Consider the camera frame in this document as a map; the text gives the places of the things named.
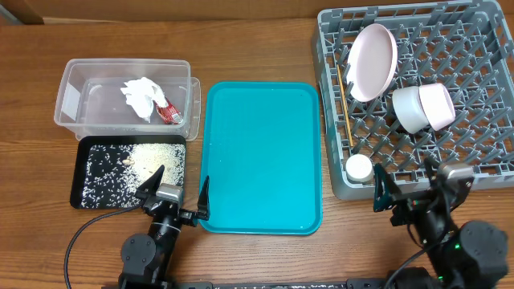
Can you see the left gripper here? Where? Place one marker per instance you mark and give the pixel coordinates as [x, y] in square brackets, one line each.
[189, 217]

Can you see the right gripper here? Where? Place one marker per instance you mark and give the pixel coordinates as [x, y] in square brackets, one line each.
[385, 193]

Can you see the white paper cup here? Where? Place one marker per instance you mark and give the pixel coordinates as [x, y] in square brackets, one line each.
[359, 169]

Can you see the grey bowl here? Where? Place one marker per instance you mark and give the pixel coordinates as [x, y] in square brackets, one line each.
[408, 109]

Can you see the red snack wrapper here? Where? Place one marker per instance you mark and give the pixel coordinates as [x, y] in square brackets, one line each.
[169, 114]

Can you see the white napkin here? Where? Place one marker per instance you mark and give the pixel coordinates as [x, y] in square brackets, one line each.
[142, 94]

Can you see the wooden chopstick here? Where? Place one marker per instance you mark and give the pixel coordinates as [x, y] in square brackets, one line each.
[345, 107]

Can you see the pink plate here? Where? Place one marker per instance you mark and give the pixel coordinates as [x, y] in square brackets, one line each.
[372, 61]

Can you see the pink bowl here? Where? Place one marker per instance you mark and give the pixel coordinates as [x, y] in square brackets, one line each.
[437, 105]

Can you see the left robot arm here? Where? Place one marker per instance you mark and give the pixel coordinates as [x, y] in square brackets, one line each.
[146, 256]

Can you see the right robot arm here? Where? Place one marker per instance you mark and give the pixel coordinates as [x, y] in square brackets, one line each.
[473, 255]

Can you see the spilled white rice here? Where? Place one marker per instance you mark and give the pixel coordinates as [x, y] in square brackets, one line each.
[113, 172]

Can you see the black rectangular tray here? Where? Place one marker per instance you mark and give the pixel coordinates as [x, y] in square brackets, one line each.
[86, 143]

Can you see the grey dish rack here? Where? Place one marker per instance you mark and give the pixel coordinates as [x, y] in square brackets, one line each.
[464, 45]

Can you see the teal plastic tray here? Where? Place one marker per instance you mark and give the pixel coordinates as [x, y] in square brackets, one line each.
[261, 154]

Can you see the clear plastic bin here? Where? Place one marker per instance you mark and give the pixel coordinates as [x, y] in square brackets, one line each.
[90, 101]

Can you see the black rail at table edge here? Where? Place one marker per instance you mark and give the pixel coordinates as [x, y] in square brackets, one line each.
[355, 283]

